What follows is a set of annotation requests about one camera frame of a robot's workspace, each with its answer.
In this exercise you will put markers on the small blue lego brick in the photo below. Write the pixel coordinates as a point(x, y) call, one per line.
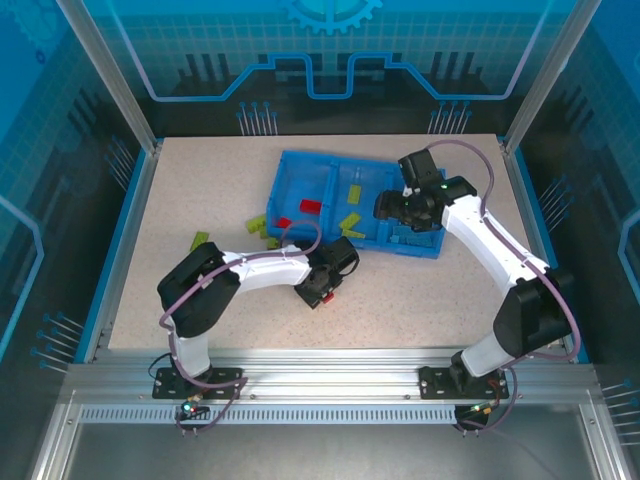
point(395, 240)

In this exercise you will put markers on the small lime green lego brick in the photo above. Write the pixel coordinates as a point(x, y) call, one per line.
point(273, 243)

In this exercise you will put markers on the small red lego brick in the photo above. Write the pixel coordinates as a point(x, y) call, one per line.
point(284, 223)

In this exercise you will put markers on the blue three-compartment plastic bin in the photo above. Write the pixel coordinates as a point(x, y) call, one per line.
point(300, 175)

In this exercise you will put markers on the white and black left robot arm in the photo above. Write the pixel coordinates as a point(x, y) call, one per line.
point(265, 272)

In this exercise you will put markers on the grey metal sheet shelf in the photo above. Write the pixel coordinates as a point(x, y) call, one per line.
point(325, 455)

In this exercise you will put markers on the small connector with green light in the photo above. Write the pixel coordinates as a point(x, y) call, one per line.
point(189, 408)
point(480, 409)

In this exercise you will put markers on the aluminium front frame rail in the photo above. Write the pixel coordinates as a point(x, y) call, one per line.
point(325, 375)

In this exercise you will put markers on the aluminium frame rail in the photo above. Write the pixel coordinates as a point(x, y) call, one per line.
point(325, 375)
point(602, 440)
point(56, 440)

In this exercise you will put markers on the aluminium table side rail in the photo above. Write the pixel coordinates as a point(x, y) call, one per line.
point(125, 240)
point(524, 185)

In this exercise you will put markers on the aluminium upright post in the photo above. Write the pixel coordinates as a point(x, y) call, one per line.
point(112, 75)
point(546, 75)

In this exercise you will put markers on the aluminium lower frame rail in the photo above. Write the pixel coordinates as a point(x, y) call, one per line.
point(56, 440)
point(602, 440)

